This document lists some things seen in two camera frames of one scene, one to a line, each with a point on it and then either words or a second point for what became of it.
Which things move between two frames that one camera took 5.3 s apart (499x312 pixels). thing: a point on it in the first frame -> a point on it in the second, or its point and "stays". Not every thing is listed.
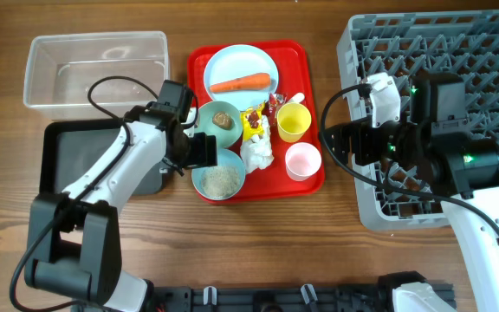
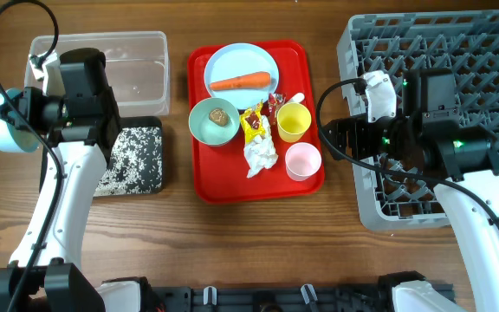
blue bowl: x=221 y=181 -> x=5 y=136
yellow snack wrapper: x=251 y=121 stays
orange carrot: x=249 y=81 stays
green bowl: x=221 y=119 stays
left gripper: x=204 y=153 -> x=25 y=117
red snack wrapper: x=270 y=108 stays
